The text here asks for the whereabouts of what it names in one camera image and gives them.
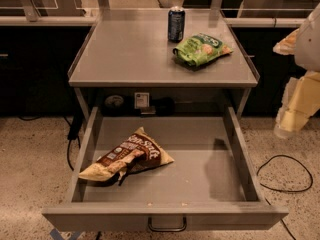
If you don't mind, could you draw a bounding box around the green chip bag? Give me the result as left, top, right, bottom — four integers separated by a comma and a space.
173, 33, 233, 67

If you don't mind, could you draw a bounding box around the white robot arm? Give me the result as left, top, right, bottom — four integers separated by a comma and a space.
273, 4, 320, 138

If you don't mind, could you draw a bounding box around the blue soda can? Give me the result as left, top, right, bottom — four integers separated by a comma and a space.
168, 6, 185, 42

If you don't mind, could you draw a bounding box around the brown chip bag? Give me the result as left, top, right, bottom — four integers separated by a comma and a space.
79, 127, 174, 182

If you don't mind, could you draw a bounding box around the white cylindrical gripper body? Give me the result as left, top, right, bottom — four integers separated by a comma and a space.
274, 71, 320, 139

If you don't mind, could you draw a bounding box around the black floor cable left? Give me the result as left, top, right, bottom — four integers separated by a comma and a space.
17, 115, 83, 172

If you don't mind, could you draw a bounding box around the black floor cable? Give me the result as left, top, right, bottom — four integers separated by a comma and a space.
256, 154, 314, 240
17, 115, 83, 172

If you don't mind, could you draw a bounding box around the grey open drawer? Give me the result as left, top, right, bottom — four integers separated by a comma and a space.
42, 108, 288, 231

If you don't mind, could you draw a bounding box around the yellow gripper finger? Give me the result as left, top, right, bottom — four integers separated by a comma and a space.
273, 29, 299, 55

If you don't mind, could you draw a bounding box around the grey metal cabinet counter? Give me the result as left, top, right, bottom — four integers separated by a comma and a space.
69, 8, 259, 112

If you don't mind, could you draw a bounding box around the black drawer handle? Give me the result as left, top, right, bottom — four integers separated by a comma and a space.
147, 217, 187, 233

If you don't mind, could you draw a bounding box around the black floor cable right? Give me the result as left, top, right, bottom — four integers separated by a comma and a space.
256, 154, 314, 240

